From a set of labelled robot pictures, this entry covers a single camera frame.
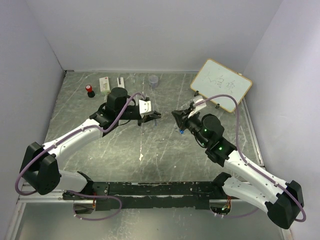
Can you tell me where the green white staples box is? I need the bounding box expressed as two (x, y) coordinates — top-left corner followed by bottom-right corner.
(99, 76), (111, 94)

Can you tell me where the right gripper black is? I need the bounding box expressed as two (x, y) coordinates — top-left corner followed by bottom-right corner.
(172, 107), (209, 147)

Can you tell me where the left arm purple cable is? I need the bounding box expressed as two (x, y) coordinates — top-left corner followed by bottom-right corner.
(14, 91), (148, 221)

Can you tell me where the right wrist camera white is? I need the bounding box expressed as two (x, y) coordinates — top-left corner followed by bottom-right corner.
(187, 95), (207, 119)

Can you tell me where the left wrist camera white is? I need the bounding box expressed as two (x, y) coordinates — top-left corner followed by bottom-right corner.
(138, 97), (154, 118)

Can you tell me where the whiteboard with yellow frame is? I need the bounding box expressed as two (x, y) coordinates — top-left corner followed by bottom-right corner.
(190, 58), (253, 104)

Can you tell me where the aluminium rail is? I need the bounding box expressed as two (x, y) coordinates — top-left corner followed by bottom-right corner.
(17, 183), (66, 203)

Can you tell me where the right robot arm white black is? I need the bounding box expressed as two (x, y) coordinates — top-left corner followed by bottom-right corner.
(171, 109), (304, 230)

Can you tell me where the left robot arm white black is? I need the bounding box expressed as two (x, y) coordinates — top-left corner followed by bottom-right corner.
(15, 87), (161, 200)

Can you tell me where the white small stapler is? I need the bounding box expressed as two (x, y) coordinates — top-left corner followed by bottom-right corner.
(117, 77), (125, 88)

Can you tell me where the red black stamp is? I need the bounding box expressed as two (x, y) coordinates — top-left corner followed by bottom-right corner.
(85, 84), (95, 98)

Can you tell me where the clear jar of paperclips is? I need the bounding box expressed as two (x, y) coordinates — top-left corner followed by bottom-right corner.
(148, 75), (159, 89)

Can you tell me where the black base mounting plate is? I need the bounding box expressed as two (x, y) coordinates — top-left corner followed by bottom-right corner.
(62, 181), (227, 211)

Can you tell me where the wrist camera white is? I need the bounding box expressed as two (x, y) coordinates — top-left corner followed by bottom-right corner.
(187, 95), (207, 119)
(138, 97), (154, 118)

